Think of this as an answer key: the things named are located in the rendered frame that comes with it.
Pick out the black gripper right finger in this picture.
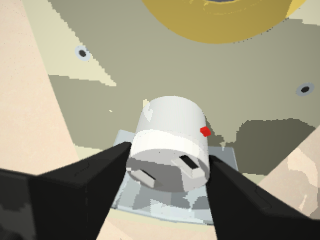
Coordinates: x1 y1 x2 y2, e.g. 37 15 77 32
205 155 320 240

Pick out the beige service panel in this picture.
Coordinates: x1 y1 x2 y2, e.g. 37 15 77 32
22 0 320 185

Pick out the white cylinder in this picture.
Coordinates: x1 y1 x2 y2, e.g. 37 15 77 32
126 96 211 192

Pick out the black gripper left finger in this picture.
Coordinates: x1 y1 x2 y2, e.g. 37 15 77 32
0 141 132 240

